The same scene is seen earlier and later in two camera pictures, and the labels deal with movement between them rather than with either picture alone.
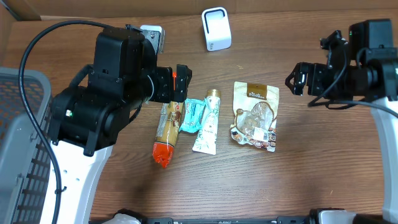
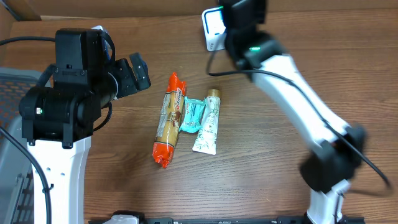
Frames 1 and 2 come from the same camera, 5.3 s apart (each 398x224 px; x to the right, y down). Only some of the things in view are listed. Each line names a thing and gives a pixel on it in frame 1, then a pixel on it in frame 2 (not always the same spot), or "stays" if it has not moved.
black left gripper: x=165 y=76 to x=131 y=84
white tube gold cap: x=206 y=139 stays
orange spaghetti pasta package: x=170 y=121 stays
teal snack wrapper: x=192 y=114 stays
